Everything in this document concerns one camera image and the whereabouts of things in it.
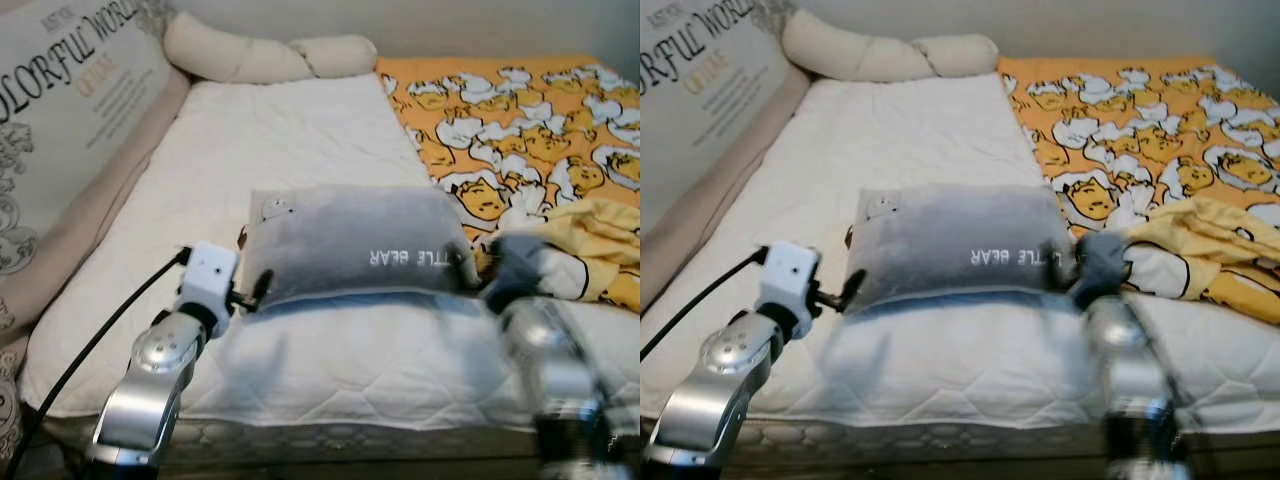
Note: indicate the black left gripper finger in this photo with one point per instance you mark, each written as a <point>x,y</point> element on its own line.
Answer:
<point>263,286</point>
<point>853,286</point>

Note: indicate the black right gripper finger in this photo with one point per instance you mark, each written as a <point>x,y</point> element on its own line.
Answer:
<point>468,268</point>
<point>1058,264</point>

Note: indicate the grey little bear pillow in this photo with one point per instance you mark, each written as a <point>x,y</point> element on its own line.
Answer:
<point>350,235</point>
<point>950,235</point>

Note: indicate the yellow cartoon blanket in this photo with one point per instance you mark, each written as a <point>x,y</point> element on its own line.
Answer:
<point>600,235</point>
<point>1210,240</point>

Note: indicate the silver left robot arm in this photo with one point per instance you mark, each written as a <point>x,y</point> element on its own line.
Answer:
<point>150,390</point>
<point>720,390</point>

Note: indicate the white quilted mattress pad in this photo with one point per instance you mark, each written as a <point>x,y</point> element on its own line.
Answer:
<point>920,140</point>
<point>300,140</point>

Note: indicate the grey patterned mattress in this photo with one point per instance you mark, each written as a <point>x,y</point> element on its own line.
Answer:
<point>350,440</point>
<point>950,440</point>

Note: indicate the orange cartoon bed sheet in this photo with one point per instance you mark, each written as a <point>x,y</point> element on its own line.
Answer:
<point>1150,100</point>
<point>540,100</point>

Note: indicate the printed colorful world headboard cushion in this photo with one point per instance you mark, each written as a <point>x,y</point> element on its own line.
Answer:
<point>700,110</point>
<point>70,120</point>

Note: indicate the beige knotted bolster pillow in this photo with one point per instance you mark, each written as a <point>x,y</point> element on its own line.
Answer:
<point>860,55</point>
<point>250,58</point>

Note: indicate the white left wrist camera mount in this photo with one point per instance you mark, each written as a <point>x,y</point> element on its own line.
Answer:
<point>210,275</point>
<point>788,275</point>

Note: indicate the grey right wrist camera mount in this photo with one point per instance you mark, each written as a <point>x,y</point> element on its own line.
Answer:
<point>515,270</point>
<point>1100,268</point>

